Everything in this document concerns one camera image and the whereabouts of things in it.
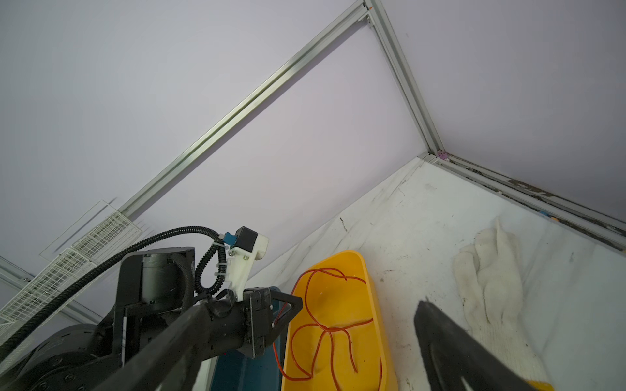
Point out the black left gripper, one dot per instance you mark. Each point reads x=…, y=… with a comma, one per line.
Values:
x=257, y=317

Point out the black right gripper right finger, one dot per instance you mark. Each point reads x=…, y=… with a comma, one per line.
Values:
x=453, y=360

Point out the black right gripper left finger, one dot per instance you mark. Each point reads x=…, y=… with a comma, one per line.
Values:
x=176, y=355

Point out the yellow plastic bin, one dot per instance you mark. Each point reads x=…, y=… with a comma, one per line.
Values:
x=338, y=340

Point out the dark teal plastic bin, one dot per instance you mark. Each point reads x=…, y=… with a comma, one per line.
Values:
x=236, y=371

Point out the white work glove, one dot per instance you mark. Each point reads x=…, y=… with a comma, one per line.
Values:
x=490, y=285

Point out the white wire wall basket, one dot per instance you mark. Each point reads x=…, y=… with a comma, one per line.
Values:
x=100, y=233

